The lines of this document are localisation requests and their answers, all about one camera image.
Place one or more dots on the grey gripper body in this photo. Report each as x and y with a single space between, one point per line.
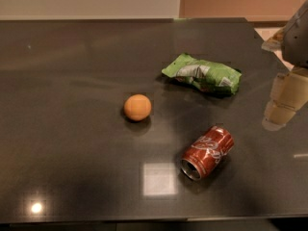
297 45

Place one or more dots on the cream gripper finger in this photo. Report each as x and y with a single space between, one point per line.
289 93
274 43

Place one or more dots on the red coke can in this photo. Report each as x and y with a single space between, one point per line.
202 157

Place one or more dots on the green chip bag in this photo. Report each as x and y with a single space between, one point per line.
206 76

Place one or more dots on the orange fruit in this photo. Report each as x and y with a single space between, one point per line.
137 107

